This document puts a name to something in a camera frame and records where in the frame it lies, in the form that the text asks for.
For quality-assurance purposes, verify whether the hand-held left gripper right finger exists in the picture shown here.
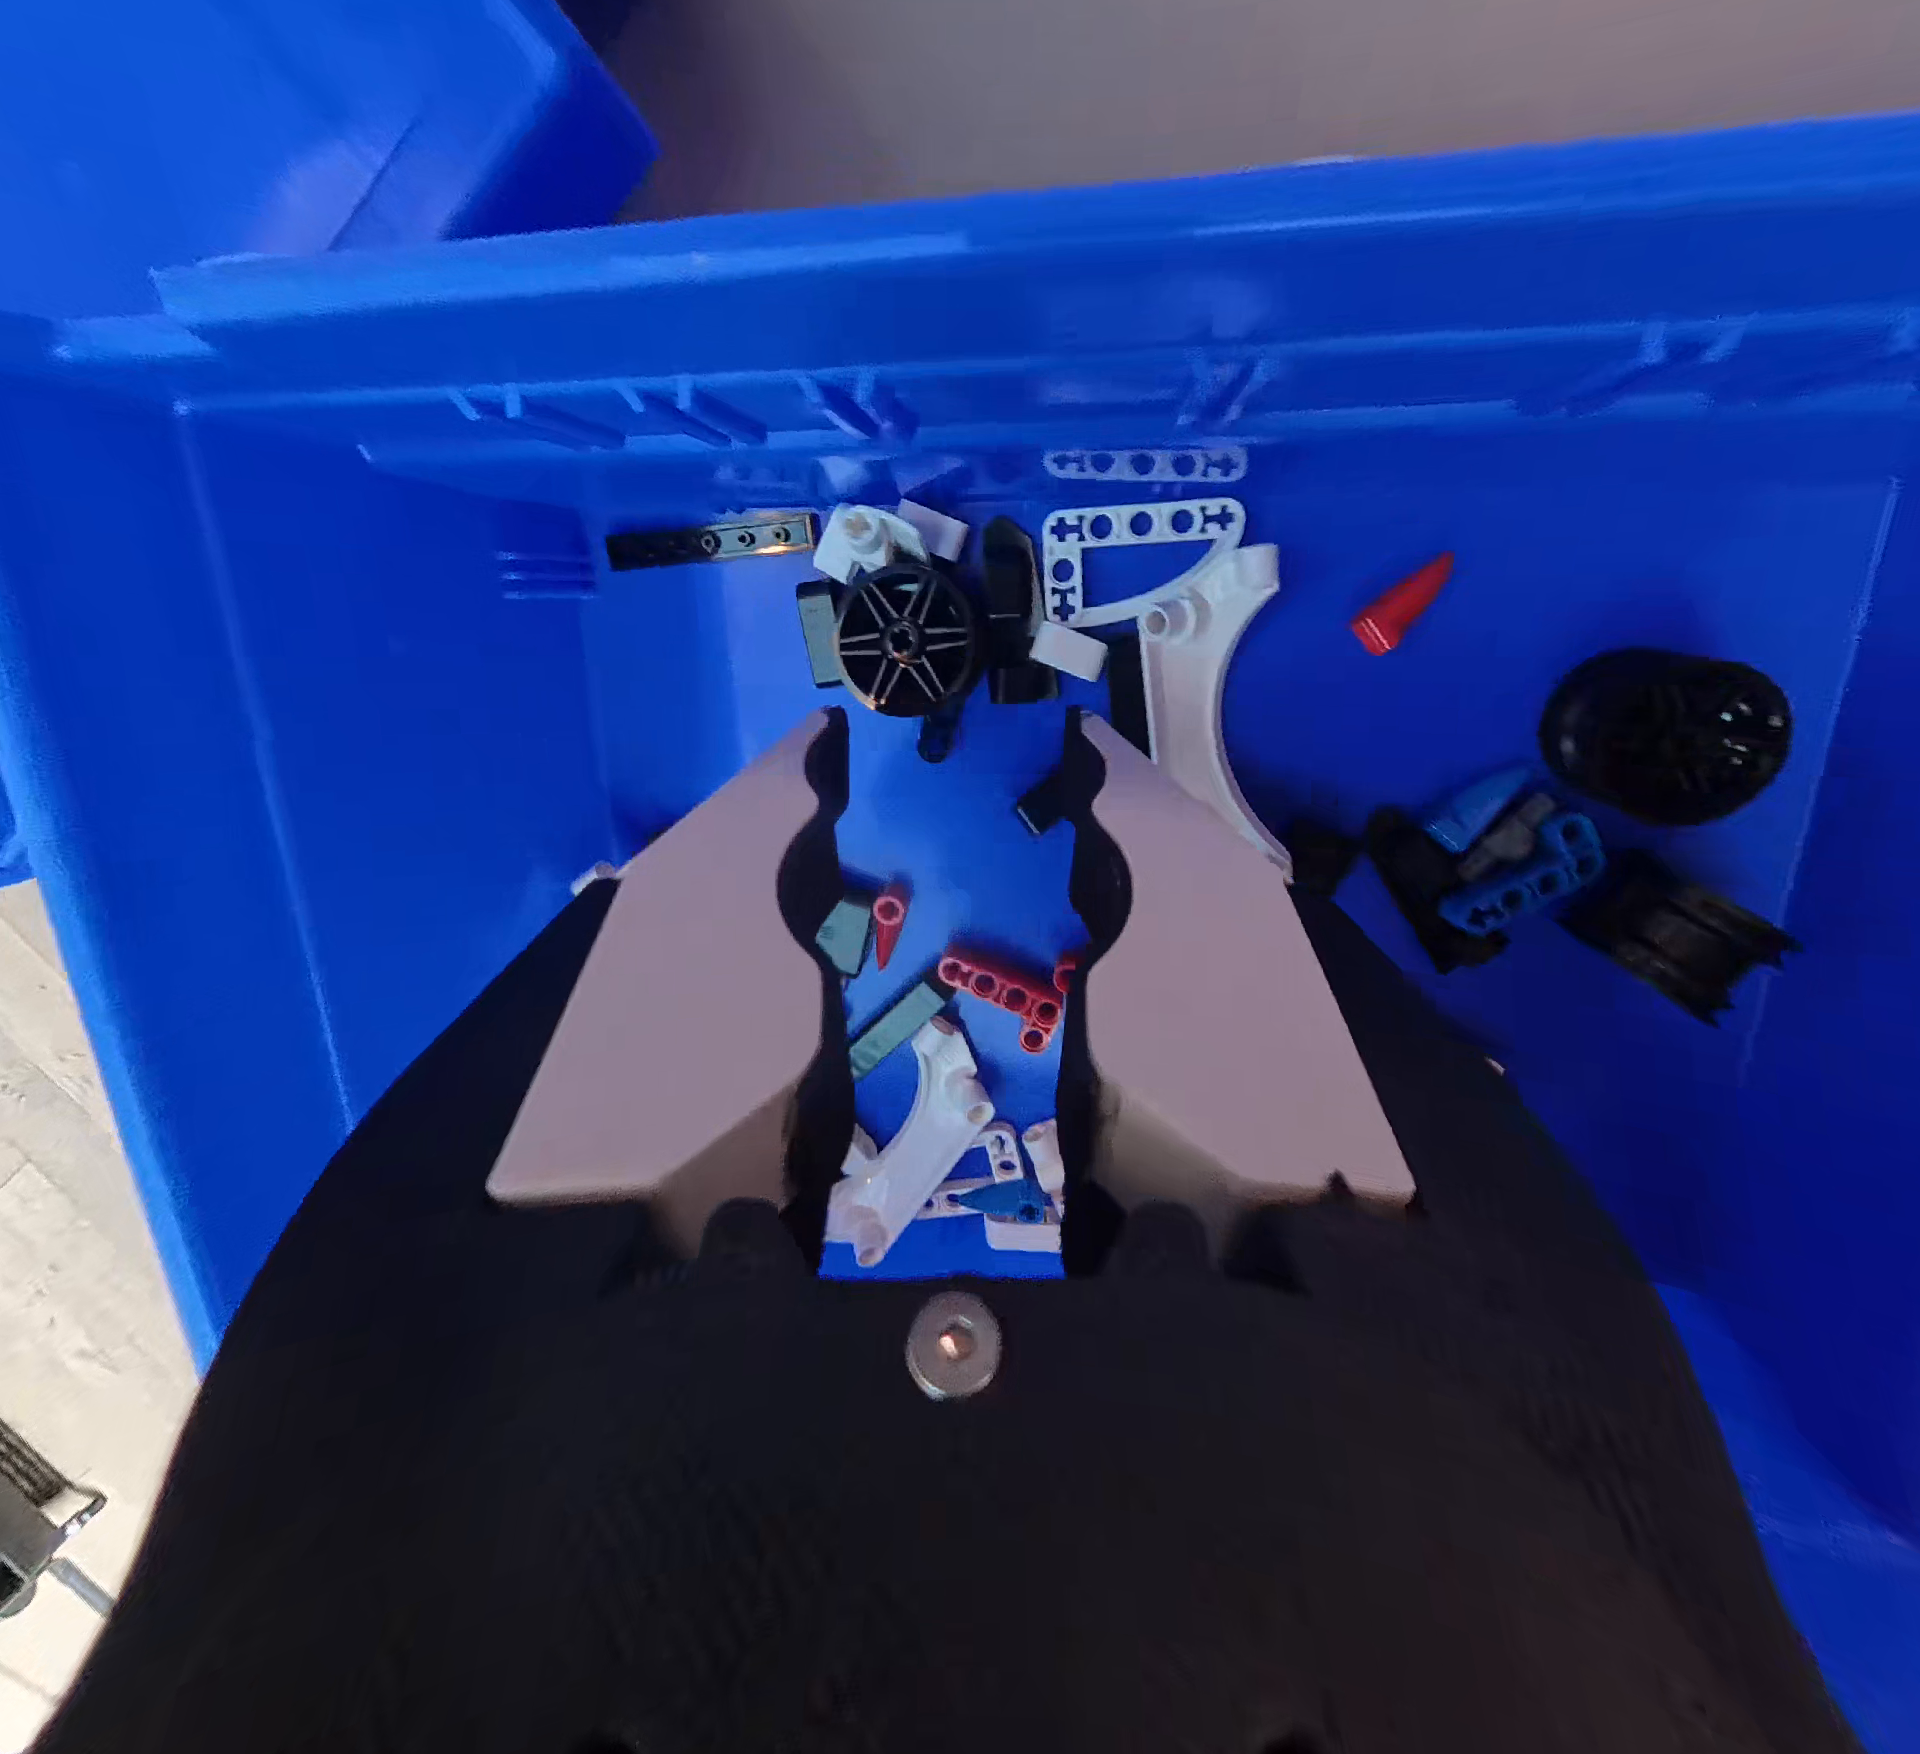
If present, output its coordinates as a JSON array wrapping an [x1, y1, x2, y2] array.
[[1057, 708, 1420, 1273]]

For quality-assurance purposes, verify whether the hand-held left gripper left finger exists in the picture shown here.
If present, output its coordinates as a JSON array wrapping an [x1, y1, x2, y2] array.
[[485, 708, 860, 1259]]

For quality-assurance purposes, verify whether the blue parts bin with tag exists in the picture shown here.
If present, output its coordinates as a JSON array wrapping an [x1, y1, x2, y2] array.
[[0, 111, 1920, 1754]]

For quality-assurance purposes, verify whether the black stepped panel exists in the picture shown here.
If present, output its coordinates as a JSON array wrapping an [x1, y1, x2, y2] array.
[[1362, 806, 1509, 975]]

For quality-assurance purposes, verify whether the red L-shaped beam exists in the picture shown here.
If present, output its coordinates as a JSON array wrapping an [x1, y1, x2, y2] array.
[[935, 948, 1084, 1054]]

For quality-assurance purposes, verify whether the white small arch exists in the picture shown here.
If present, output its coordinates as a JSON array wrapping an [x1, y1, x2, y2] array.
[[828, 1016, 995, 1264]]

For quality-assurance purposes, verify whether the white small axle connector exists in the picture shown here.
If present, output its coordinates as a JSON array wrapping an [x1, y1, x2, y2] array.
[[934, 1120, 1071, 1252]]

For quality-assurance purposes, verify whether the blue L-shaped beam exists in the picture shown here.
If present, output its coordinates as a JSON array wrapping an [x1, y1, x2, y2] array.
[[1438, 817, 1609, 933]]

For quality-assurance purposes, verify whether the blue curved panel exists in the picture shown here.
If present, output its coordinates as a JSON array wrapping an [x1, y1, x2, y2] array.
[[1421, 765, 1534, 859]]

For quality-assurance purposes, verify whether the black spoked rim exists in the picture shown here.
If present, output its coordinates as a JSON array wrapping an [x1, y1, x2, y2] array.
[[828, 565, 986, 716]]

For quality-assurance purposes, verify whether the black wheel hub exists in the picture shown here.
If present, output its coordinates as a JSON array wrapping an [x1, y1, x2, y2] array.
[[1562, 851, 1801, 1030]]

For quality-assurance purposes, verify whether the red pointed panel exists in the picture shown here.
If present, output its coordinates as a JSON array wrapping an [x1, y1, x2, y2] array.
[[1350, 550, 1457, 660]]

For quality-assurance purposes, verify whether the black long beam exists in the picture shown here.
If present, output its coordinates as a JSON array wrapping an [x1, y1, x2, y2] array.
[[603, 511, 823, 575]]

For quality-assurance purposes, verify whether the black curved fairing piece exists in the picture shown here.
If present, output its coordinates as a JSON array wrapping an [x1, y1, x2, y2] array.
[[978, 515, 1047, 710]]

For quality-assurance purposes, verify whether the white connector block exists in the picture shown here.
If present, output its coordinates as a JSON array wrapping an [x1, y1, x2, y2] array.
[[815, 502, 935, 580]]

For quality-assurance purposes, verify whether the metal chair base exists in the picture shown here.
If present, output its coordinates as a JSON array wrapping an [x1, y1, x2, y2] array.
[[0, 1415, 110, 1621]]

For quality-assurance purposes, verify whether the white curved frame beam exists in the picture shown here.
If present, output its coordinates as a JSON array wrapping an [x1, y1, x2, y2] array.
[[1042, 493, 1247, 626]]

